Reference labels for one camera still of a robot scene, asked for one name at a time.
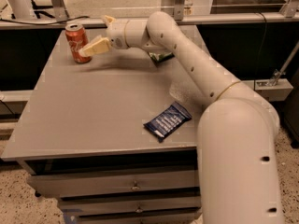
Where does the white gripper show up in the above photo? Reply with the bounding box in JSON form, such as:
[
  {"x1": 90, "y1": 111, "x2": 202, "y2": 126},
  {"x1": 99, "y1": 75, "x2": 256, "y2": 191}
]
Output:
[{"x1": 78, "y1": 15, "x2": 129, "y2": 57}]

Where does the red coke can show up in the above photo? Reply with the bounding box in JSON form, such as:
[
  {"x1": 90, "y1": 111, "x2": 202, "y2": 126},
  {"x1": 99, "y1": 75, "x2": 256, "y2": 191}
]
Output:
[{"x1": 65, "y1": 22, "x2": 92, "y2": 63}]

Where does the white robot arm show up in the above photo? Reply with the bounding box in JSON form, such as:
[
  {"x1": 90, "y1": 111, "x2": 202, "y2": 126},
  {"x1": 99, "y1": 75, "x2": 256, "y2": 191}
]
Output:
[{"x1": 79, "y1": 11, "x2": 285, "y2": 224}]

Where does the blue rxbar wrapper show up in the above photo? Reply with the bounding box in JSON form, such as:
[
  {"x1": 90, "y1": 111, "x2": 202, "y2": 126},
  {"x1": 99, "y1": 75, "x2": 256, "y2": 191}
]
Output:
[{"x1": 143, "y1": 102, "x2": 192, "y2": 143}]

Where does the green chip bag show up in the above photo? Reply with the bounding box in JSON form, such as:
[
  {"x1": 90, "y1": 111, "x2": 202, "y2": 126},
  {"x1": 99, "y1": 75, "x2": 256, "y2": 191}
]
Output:
[{"x1": 149, "y1": 52, "x2": 174, "y2": 63}]

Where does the white pipe background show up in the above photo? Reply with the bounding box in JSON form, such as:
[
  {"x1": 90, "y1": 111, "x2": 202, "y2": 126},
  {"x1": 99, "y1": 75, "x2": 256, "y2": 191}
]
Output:
[{"x1": 7, "y1": 0, "x2": 36, "y2": 20}]

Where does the grey drawer cabinet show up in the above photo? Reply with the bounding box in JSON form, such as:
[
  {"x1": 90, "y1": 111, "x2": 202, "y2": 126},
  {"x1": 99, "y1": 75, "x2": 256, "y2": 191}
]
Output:
[{"x1": 3, "y1": 37, "x2": 205, "y2": 224}]

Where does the top drawer knob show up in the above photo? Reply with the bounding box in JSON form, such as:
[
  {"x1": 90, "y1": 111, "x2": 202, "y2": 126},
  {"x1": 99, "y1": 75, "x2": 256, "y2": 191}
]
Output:
[{"x1": 131, "y1": 181, "x2": 140, "y2": 191}]

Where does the drawer knob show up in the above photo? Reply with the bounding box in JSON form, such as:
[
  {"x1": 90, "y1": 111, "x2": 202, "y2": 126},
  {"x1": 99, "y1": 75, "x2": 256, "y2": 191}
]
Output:
[
  {"x1": 131, "y1": 181, "x2": 140, "y2": 191},
  {"x1": 135, "y1": 205, "x2": 144, "y2": 214}
]

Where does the grey metal rail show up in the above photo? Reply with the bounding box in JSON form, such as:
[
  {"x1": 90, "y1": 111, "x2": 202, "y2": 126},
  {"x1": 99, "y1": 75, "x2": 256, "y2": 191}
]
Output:
[{"x1": 0, "y1": 12, "x2": 299, "y2": 31}]

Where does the metal bracket post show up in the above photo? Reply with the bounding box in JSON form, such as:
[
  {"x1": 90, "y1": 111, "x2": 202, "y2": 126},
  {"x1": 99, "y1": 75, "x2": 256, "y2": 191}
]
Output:
[{"x1": 174, "y1": 0, "x2": 185, "y2": 21}]

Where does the black cable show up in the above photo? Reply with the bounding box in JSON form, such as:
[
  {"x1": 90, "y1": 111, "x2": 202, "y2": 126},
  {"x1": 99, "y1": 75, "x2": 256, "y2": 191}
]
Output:
[{"x1": 0, "y1": 15, "x2": 91, "y2": 26}]

